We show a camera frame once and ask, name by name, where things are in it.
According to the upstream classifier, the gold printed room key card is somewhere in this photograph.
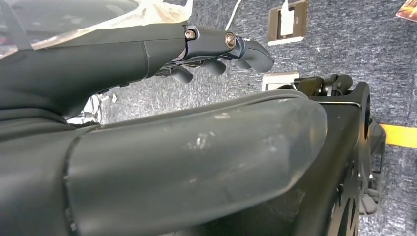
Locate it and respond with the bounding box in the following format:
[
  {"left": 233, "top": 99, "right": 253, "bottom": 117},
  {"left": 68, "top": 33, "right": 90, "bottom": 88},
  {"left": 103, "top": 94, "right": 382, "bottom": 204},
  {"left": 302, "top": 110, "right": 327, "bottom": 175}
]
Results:
[{"left": 395, "top": 0, "right": 417, "bottom": 24}]

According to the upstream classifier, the shiny chrome fitting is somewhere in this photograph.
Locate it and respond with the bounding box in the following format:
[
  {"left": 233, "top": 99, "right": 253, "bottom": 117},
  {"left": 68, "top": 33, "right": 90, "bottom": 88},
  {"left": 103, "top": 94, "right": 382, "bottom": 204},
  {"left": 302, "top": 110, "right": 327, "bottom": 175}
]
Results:
[{"left": 66, "top": 94, "right": 102, "bottom": 126}]

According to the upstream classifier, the black robot body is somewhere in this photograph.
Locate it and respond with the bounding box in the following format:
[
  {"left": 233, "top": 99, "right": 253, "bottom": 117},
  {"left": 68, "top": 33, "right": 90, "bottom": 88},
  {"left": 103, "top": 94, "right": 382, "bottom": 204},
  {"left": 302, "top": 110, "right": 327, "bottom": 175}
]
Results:
[{"left": 169, "top": 74, "right": 387, "bottom": 236}]

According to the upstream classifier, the white plug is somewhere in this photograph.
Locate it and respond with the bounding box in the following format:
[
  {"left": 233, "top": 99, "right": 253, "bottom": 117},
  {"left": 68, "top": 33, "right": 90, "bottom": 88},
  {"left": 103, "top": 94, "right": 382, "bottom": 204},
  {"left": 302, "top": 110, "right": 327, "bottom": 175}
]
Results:
[{"left": 279, "top": 0, "right": 296, "bottom": 36}]

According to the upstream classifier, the brass floor socket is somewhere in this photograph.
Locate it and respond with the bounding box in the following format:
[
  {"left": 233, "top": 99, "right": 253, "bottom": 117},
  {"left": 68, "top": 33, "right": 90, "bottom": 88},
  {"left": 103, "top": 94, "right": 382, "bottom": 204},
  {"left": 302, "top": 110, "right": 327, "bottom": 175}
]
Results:
[{"left": 267, "top": 0, "right": 308, "bottom": 46}]

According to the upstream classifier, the clear plastic film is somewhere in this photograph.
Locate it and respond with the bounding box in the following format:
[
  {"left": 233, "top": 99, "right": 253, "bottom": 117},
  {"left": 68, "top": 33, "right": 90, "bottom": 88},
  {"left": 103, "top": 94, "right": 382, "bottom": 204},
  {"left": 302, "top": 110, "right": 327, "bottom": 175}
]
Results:
[{"left": 0, "top": 0, "right": 194, "bottom": 59}]

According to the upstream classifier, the yellow floor tape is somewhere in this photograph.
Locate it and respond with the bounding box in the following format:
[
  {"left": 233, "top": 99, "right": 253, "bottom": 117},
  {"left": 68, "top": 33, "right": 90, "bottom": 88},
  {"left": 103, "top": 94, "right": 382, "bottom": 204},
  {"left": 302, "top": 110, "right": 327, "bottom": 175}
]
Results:
[{"left": 379, "top": 123, "right": 417, "bottom": 149}]

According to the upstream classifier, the thin white cable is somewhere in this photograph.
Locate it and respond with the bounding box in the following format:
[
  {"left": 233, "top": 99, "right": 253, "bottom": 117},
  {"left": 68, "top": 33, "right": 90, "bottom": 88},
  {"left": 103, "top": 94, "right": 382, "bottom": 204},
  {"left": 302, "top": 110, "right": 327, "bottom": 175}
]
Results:
[{"left": 224, "top": 0, "right": 242, "bottom": 31}]

